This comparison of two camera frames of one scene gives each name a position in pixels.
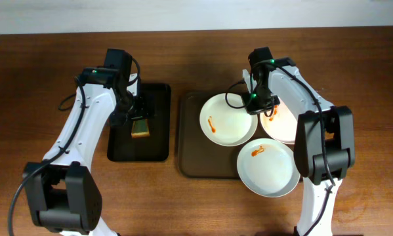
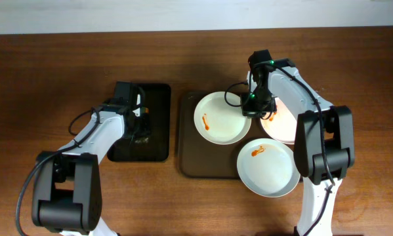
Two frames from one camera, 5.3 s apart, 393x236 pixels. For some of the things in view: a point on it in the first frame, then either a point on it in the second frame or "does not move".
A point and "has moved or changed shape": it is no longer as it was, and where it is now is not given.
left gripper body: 140,112 → 140,130
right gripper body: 260,107 does not move
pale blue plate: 267,168 does not move
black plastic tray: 122,147 does not move
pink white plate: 282,126 does not move
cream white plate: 225,120 has moved or changed shape
